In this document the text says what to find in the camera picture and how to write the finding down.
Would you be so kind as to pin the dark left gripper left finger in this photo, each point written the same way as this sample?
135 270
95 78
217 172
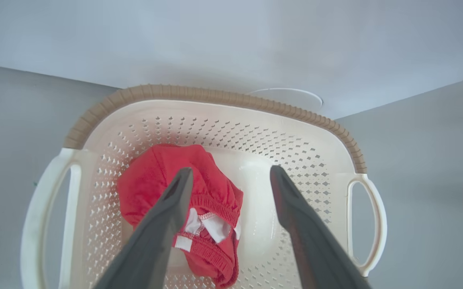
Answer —
155 241

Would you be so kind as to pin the white front-load washing machine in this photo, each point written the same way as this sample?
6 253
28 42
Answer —
231 40

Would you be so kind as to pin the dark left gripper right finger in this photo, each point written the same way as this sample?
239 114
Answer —
311 249

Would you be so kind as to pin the round white filter cover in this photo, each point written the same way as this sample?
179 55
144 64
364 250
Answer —
291 98

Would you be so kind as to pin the red elastic-waist shorts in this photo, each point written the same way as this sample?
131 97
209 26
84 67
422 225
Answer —
151 176

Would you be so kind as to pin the cream perforated laundry basket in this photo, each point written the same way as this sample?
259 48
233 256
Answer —
255 132

